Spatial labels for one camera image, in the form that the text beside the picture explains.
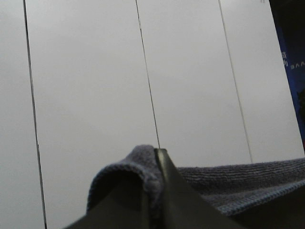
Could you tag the blue poster with text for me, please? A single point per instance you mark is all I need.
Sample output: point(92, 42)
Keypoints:
point(289, 19)

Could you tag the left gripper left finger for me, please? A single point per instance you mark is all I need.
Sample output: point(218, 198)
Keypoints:
point(125, 207)

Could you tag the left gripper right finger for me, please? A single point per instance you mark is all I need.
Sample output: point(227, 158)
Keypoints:
point(183, 207)

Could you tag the grey microfibre towel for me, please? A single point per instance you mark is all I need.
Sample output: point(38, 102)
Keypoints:
point(230, 189)

